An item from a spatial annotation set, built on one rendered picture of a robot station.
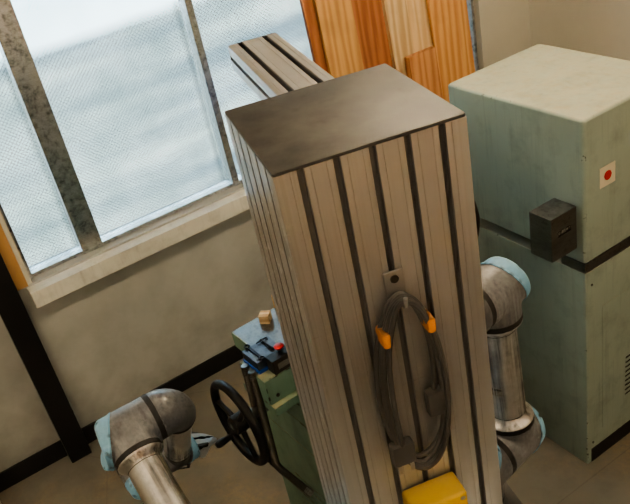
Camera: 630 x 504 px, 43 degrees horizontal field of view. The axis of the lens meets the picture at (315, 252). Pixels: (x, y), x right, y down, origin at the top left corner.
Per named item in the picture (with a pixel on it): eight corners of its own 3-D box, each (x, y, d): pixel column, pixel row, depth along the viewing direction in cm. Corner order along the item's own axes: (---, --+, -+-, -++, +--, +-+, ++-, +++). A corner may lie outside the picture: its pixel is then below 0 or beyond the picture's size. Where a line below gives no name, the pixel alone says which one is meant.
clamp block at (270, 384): (245, 384, 242) (238, 361, 238) (280, 362, 248) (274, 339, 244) (271, 406, 231) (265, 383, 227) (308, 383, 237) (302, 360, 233)
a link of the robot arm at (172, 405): (184, 364, 191) (185, 431, 232) (143, 386, 187) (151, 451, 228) (209, 404, 187) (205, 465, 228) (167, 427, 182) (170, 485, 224)
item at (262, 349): (243, 361, 237) (239, 347, 234) (273, 343, 242) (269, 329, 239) (267, 381, 227) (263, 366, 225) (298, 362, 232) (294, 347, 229)
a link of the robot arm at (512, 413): (474, 465, 193) (442, 277, 167) (510, 429, 200) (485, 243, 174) (516, 487, 184) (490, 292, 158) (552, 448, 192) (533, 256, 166)
